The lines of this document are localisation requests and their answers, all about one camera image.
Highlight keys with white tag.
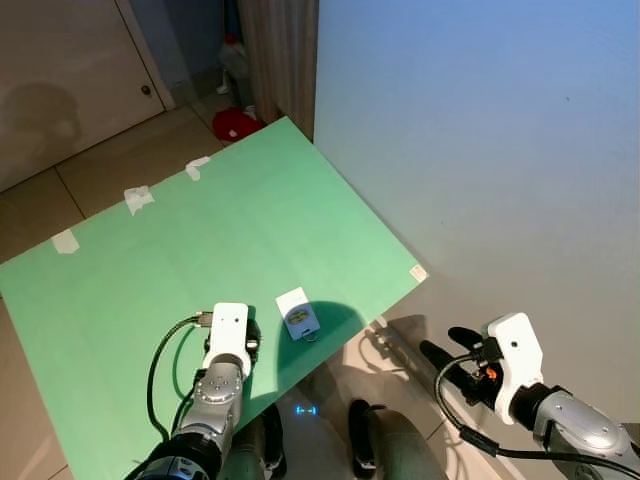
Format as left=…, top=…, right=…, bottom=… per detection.
left=276, top=287, right=322, bottom=343

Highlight robot left leg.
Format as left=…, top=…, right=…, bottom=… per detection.
left=215, top=405, right=291, bottom=480

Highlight green board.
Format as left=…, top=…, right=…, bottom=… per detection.
left=0, top=117, right=429, bottom=480

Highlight red round object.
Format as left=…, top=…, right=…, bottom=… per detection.
left=212, top=108, right=265, bottom=143

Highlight white plastic bottle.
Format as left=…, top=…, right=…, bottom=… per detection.
left=220, top=35, right=251, bottom=106

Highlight brown wooden panel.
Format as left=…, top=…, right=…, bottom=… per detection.
left=237, top=0, right=319, bottom=141

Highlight beige cabinet door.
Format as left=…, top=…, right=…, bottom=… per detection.
left=0, top=0, right=176, bottom=193

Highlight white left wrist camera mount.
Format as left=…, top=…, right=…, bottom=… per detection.
left=203, top=302, right=251, bottom=379

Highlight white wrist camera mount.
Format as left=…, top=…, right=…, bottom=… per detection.
left=203, top=302, right=251, bottom=379
left=485, top=313, right=545, bottom=426

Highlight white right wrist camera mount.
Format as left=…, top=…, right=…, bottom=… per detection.
left=485, top=313, right=545, bottom=426

